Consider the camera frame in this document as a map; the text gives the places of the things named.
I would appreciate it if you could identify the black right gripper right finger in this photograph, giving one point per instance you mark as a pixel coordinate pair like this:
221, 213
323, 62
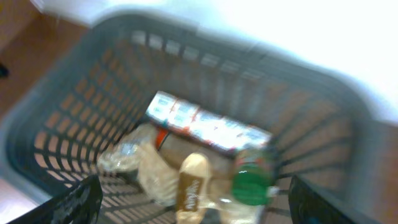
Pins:
307, 206

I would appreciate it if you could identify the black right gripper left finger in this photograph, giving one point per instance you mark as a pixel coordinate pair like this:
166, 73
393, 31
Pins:
80, 204

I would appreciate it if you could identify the green lidded small jar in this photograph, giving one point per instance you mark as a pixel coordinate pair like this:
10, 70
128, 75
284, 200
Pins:
253, 174

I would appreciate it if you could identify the cream plastic bag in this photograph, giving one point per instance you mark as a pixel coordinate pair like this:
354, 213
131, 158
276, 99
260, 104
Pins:
136, 152

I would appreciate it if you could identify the brown white snack bag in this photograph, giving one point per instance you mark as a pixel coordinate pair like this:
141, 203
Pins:
201, 198

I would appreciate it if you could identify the multicolour tissue pocket pack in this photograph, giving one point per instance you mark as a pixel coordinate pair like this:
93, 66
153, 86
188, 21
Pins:
226, 134

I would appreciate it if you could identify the grey plastic mesh basket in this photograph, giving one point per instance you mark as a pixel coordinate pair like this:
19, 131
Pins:
323, 131

